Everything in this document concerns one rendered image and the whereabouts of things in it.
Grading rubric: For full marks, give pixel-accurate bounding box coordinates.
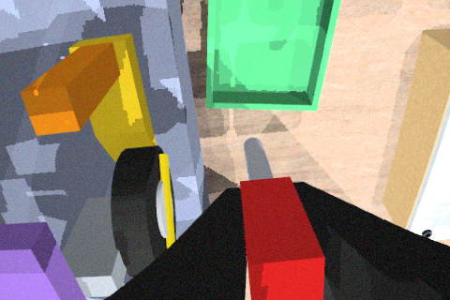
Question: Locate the green tray rim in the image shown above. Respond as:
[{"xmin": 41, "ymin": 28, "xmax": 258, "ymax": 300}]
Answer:
[{"xmin": 205, "ymin": 0, "xmax": 341, "ymax": 112}]

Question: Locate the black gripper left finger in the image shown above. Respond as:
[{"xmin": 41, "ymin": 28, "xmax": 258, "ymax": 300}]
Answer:
[{"xmin": 104, "ymin": 187, "xmax": 248, "ymax": 300}]

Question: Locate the red-headed stop pin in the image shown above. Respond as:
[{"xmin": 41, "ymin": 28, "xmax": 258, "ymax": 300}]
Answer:
[{"xmin": 240, "ymin": 136, "xmax": 325, "ymax": 300}]

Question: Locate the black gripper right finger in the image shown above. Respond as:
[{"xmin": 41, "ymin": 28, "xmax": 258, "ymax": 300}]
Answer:
[{"xmin": 293, "ymin": 183, "xmax": 450, "ymax": 300}]

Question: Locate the green tray floor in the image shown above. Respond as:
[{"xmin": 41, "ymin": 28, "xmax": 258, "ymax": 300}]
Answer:
[{"xmin": 213, "ymin": 0, "xmax": 323, "ymax": 94}]

